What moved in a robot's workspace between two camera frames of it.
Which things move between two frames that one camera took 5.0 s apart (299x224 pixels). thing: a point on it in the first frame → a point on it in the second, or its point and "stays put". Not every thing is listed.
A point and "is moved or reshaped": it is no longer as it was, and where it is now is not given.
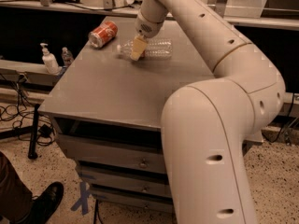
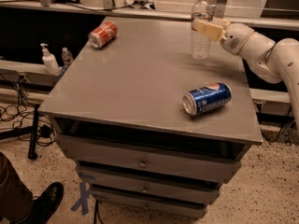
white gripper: x=145 y=26 → x=237 y=37
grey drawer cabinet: x=107 y=109 stays put
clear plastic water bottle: x=157 y=49 is moved or reshaped
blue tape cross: x=83 y=201 stays put
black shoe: x=43 y=204 stays put
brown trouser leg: x=16 y=199 stays put
